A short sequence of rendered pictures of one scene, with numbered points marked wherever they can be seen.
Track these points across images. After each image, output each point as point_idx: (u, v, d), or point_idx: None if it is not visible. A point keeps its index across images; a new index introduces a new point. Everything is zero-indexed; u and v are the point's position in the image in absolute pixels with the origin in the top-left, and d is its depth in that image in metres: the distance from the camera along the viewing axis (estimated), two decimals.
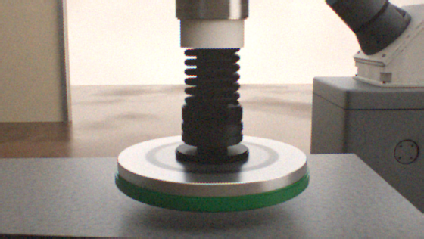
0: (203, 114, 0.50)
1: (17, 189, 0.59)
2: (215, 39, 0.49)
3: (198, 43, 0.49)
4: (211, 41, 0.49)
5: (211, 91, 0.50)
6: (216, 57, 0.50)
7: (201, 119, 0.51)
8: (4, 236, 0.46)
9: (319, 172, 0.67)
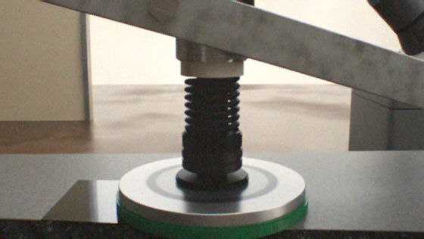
0: (203, 142, 0.51)
1: (117, 183, 0.62)
2: (215, 69, 0.49)
3: (198, 72, 0.50)
4: (211, 70, 0.49)
5: (211, 119, 0.51)
6: (216, 86, 0.50)
7: (201, 147, 0.51)
8: (129, 226, 0.49)
9: (400, 168, 0.69)
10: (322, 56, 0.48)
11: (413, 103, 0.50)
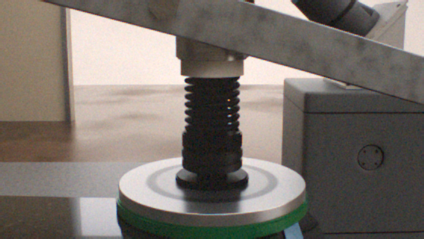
0: (203, 142, 0.51)
1: None
2: (215, 69, 0.49)
3: (198, 72, 0.50)
4: (211, 70, 0.49)
5: (211, 119, 0.51)
6: (216, 86, 0.50)
7: (201, 147, 0.51)
8: None
9: None
10: (323, 53, 0.48)
11: (414, 99, 0.50)
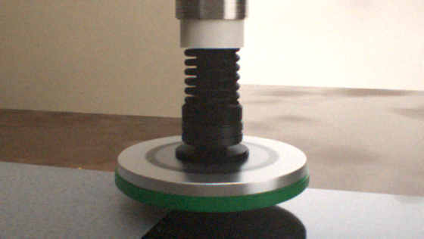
0: (203, 114, 0.50)
1: (210, 228, 0.48)
2: (215, 39, 0.49)
3: (198, 43, 0.49)
4: (211, 41, 0.49)
5: (211, 91, 0.50)
6: (216, 57, 0.50)
7: (201, 119, 0.51)
8: None
9: None
10: None
11: None
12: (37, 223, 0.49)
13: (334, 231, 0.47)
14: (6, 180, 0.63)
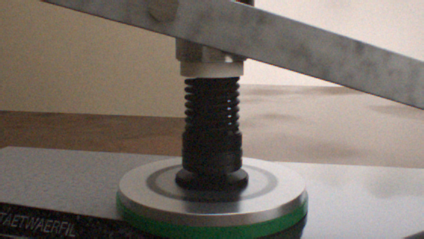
0: (203, 142, 0.51)
1: None
2: (215, 69, 0.49)
3: (198, 72, 0.50)
4: (211, 70, 0.49)
5: (211, 119, 0.51)
6: (216, 86, 0.50)
7: (201, 147, 0.51)
8: None
9: None
10: (322, 56, 0.48)
11: (413, 103, 0.51)
12: None
13: (406, 196, 0.57)
14: (96, 165, 0.70)
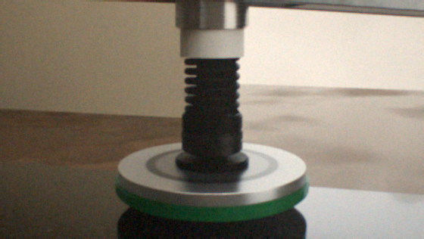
0: (203, 123, 0.51)
1: (216, 226, 0.48)
2: (215, 49, 0.49)
3: (198, 53, 0.49)
4: (211, 51, 0.49)
5: (211, 100, 0.51)
6: (216, 67, 0.50)
7: (201, 128, 0.51)
8: None
9: None
10: None
11: None
12: (45, 221, 0.49)
13: (340, 228, 0.48)
14: (12, 179, 0.63)
